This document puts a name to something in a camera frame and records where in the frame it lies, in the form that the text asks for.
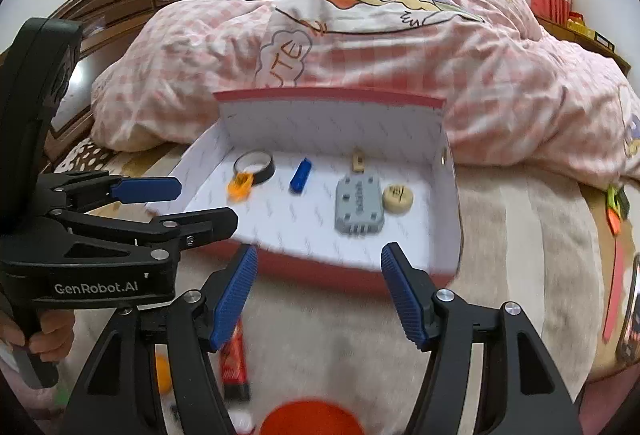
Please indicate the small beige piece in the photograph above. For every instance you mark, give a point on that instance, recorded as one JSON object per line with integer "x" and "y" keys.
{"x": 358, "y": 162}

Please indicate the smartphone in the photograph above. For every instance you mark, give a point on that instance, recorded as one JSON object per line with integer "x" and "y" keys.
{"x": 632, "y": 315}

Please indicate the round wooden chess piece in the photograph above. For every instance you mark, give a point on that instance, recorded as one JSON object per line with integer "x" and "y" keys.
{"x": 397, "y": 197}

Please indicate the yellow items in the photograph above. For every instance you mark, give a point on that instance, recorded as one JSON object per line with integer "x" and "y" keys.
{"x": 579, "y": 24}

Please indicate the orange ball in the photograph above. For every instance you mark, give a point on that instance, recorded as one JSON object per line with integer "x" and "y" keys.
{"x": 162, "y": 372}

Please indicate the small orange plastic piece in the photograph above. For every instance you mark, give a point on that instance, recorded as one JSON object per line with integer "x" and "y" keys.
{"x": 240, "y": 187}

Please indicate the person's left hand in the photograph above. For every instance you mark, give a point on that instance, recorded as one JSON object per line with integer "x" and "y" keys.
{"x": 55, "y": 335}

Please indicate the orange plastic cone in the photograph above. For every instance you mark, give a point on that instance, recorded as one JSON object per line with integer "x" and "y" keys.
{"x": 312, "y": 420}

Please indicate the orange green tool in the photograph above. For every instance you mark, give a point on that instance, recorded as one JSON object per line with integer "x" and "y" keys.
{"x": 620, "y": 200}

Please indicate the grey plastic block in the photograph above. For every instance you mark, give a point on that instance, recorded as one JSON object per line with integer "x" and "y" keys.
{"x": 360, "y": 205}

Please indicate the wooden side cabinet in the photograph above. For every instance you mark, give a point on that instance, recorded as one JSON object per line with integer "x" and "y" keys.
{"x": 600, "y": 45}

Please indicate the black tape roll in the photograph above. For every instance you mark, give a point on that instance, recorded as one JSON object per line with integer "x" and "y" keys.
{"x": 267, "y": 172}

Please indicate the red tube black cap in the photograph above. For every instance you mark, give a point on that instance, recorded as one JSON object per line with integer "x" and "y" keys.
{"x": 235, "y": 360}

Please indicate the beige striped plush blanket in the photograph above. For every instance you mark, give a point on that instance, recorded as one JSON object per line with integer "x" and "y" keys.
{"x": 525, "y": 240}

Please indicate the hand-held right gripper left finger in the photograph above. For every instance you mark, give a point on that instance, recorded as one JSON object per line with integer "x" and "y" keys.
{"x": 235, "y": 300}

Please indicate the red cardboard box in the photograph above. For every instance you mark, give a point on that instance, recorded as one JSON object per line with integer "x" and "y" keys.
{"x": 320, "y": 150}

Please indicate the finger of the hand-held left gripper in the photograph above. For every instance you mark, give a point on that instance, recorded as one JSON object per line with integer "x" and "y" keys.
{"x": 150, "y": 189}
{"x": 200, "y": 225}

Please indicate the red flat strip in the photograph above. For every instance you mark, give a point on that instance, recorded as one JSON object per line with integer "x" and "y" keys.
{"x": 614, "y": 295}

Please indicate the small blue plastic piece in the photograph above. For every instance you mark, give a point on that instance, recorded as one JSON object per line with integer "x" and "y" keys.
{"x": 301, "y": 175}

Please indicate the orange clip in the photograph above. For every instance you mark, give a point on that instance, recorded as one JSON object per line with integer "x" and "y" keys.
{"x": 614, "y": 221}

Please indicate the pink checked duvet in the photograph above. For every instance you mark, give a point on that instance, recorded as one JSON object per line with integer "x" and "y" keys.
{"x": 500, "y": 90}

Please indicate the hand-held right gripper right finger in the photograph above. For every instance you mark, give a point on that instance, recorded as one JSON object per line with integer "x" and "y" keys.
{"x": 407, "y": 300}

